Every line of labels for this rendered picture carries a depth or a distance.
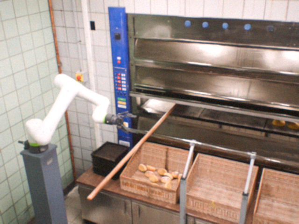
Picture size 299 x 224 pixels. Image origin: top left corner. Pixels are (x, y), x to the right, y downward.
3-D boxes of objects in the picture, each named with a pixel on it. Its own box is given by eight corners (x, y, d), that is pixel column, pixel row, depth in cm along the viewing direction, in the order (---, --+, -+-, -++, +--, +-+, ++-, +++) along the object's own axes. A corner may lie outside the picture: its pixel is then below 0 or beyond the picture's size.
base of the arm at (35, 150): (13, 148, 273) (12, 142, 270) (27, 139, 285) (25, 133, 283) (39, 155, 263) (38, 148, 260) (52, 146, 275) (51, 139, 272)
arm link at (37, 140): (33, 144, 242) (72, 79, 243) (25, 136, 254) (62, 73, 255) (48, 150, 251) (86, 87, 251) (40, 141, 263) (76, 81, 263)
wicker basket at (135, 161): (142, 162, 360) (141, 139, 348) (193, 175, 338) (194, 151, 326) (119, 189, 321) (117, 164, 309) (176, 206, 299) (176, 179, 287)
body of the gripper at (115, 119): (115, 113, 285) (124, 115, 282) (115, 122, 289) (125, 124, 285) (110, 117, 279) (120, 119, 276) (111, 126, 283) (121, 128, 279)
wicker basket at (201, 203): (196, 176, 337) (197, 151, 325) (256, 191, 314) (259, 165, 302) (178, 206, 298) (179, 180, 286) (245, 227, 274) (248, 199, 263)
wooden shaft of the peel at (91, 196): (90, 201, 217) (90, 198, 215) (86, 200, 218) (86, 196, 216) (182, 100, 355) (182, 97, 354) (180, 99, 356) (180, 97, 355)
